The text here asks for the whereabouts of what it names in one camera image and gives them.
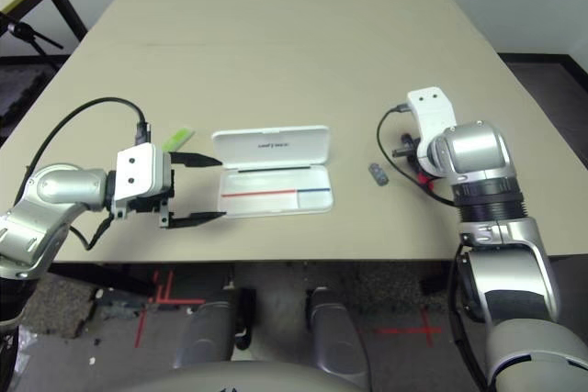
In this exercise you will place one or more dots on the black foam mat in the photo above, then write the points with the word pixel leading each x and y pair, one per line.
pixel 18 89

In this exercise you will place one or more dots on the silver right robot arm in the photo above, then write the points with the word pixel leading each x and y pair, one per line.
pixel 478 153

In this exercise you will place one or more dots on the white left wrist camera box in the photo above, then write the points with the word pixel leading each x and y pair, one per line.
pixel 138 171

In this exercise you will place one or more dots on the white plastic pencil case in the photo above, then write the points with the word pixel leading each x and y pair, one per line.
pixel 271 148

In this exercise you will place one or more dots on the grey right robot leg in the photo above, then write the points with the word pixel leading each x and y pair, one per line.
pixel 335 337

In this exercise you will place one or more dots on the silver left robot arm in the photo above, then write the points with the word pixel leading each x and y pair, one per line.
pixel 59 185

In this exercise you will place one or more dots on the black tripod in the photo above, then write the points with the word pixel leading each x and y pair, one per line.
pixel 20 30

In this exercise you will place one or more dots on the clear plastic bag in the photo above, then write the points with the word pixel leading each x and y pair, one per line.
pixel 25 350

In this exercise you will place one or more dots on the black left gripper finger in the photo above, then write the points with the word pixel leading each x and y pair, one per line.
pixel 195 220
pixel 195 160

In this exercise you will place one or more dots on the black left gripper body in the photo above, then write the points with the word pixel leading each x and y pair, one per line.
pixel 151 204

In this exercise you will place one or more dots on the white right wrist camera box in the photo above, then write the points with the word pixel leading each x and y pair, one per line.
pixel 432 112

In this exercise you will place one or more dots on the green highlighter marker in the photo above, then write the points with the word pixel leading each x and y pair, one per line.
pixel 180 137

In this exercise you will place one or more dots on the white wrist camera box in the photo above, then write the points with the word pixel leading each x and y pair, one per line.
pixel 138 171
pixel 432 112

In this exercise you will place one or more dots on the grey robot torso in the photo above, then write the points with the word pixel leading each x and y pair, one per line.
pixel 252 380

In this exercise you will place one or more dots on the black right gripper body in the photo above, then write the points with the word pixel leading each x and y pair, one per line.
pixel 406 152

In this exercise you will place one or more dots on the grey left robot leg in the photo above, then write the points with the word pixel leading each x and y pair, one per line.
pixel 204 337

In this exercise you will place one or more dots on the grey robot leg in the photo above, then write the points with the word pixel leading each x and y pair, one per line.
pixel 335 337
pixel 204 337

